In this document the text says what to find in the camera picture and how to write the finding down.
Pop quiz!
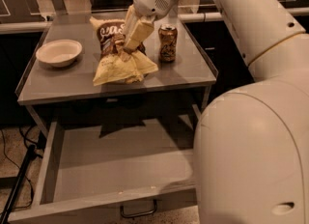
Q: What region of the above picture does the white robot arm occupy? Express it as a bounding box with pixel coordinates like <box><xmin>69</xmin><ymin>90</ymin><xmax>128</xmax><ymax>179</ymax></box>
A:
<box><xmin>193</xmin><ymin>0</ymin><xmax>309</xmax><ymax>224</ymax></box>

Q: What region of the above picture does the white paper bowl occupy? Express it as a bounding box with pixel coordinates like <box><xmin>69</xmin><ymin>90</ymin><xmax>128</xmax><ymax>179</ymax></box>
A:
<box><xmin>36</xmin><ymin>40</ymin><xmax>82</xmax><ymax>68</ymax></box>

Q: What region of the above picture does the grey open drawer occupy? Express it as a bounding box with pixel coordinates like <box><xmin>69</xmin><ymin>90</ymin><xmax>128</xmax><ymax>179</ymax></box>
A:
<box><xmin>9</xmin><ymin>104</ymin><xmax>200</xmax><ymax>224</ymax></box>

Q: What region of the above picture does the black floor cable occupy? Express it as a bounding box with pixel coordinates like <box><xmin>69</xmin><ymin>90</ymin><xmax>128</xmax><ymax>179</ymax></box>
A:
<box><xmin>0</xmin><ymin>126</ymin><xmax>40</xmax><ymax>211</ymax></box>

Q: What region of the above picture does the black tripod leg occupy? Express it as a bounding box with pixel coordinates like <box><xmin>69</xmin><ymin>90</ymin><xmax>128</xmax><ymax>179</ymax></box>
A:
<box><xmin>0</xmin><ymin>145</ymin><xmax>36</xmax><ymax>224</ymax></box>

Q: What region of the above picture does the grey counter cabinet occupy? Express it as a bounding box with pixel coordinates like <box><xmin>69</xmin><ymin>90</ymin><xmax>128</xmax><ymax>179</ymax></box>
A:
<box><xmin>14</xmin><ymin>8</ymin><xmax>219</xmax><ymax>138</ymax></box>

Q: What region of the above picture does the brown sea salt chip bag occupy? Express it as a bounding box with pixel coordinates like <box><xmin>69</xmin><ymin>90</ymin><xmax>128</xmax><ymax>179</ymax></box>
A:
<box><xmin>90</xmin><ymin>17</ymin><xmax>158</xmax><ymax>86</ymax></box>

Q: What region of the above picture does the brown soda can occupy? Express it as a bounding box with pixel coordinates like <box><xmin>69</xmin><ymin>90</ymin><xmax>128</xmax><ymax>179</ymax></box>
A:
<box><xmin>158</xmin><ymin>24</ymin><xmax>178</xmax><ymax>62</ymax></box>

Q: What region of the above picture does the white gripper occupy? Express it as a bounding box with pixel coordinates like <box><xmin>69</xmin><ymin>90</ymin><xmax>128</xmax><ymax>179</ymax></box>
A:
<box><xmin>123</xmin><ymin>0</ymin><xmax>176</xmax><ymax>51</ymax></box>

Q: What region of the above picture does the black drawer handle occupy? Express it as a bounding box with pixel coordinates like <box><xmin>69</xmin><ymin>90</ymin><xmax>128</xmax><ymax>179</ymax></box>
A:
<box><xmin>120</xmin><ymin>200</ymin><xmax>157</xmax><ymax>219</ymax></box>

